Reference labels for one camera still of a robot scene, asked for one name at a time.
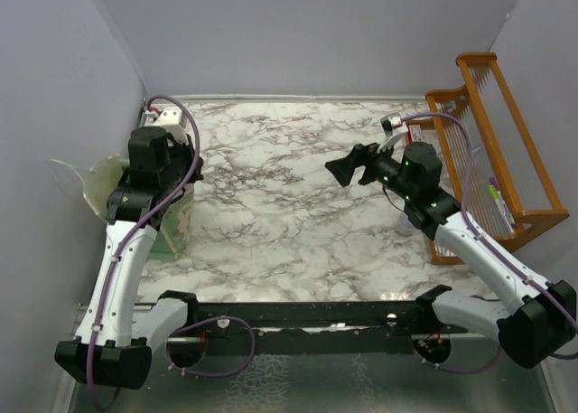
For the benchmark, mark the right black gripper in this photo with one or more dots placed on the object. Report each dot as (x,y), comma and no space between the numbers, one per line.
(371,157)

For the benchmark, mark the green printed paper bag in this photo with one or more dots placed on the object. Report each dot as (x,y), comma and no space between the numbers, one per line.
(101,179)

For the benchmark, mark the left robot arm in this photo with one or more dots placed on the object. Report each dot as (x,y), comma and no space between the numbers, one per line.
(112,347)

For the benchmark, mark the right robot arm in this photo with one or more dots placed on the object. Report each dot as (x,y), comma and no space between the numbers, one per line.
(532,318)

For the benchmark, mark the red white small box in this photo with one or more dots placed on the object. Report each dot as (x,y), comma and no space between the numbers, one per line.
(415,133)

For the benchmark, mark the small clear plastic cup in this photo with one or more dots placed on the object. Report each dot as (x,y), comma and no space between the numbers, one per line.
(404,227)

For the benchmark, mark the wooden tiered rack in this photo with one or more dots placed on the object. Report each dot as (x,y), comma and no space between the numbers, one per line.
(480,132)

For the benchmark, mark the purple marker pen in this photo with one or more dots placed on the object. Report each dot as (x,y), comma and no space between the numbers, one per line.
(493,181)

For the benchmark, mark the green marker pen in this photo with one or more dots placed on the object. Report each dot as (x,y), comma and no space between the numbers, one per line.
(511,226)

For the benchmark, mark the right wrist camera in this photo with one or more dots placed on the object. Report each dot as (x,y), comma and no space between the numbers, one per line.
(394,129)

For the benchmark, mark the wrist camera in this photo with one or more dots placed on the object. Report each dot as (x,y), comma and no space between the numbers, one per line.
(394,129)
(172,120)

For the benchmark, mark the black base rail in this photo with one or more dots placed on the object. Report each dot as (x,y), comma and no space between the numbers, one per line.
(304,328)

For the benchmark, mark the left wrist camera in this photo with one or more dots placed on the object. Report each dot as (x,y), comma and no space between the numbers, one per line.
(172,120)

